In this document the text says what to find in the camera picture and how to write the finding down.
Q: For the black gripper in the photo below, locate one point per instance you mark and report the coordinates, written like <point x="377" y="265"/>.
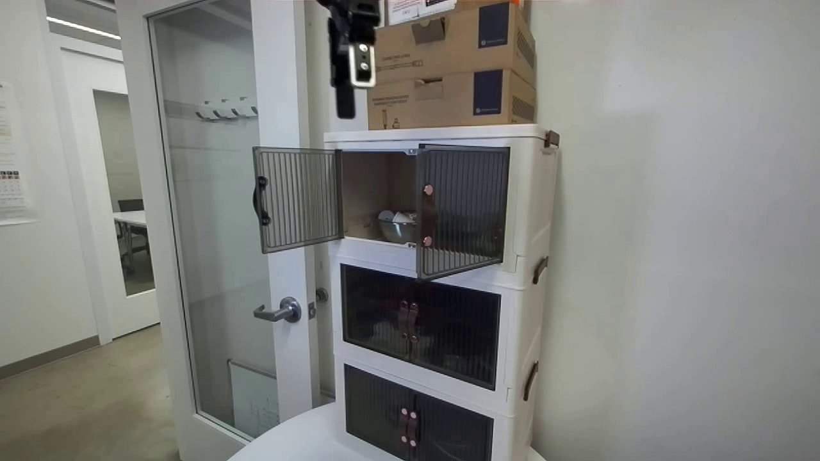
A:
<point x="354" y="21"/>

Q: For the dark ribbed cabinet door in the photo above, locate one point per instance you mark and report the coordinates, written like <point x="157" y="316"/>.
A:
<point x="374" y="309"/>
<point x="458" y="335"/>
<point x="299" y="199"/>
<point x="470" y="207"/>
<point x="453" y="436"/>
<point x="374" y="413"/>

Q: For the white door with glass panel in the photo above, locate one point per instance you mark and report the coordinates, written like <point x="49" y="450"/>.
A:
<point x="285" y="85"/>

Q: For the brown cardboard box black label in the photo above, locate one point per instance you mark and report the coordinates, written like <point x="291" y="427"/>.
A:
<point x="445" y="47"/>
<point x="437" y="103"/>

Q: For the white coat hook rack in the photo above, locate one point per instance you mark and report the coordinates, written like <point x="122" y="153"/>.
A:
<point x="227" y="107"/>

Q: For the shiny metal bowl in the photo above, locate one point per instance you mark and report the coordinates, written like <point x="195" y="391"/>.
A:
<point x="399" y="225"/>

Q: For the white three-tier storage cabinet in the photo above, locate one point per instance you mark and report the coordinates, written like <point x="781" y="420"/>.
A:
<point x="520" y="212"/>

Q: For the brown cabinet side latch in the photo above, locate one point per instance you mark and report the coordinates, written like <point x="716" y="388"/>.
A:
<point x="552" y="138"/>
<point x="531" y="379"/>
<point x="540" y="268"/>

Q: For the white background door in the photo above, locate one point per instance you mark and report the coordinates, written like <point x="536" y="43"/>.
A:
<point x="80" y="212"/>

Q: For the white panel behind glass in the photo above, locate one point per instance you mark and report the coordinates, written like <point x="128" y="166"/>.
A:
<point x="254" y="397"/>

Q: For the white wall poster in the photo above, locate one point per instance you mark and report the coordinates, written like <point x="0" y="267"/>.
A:
<point x="13" y="153"/>

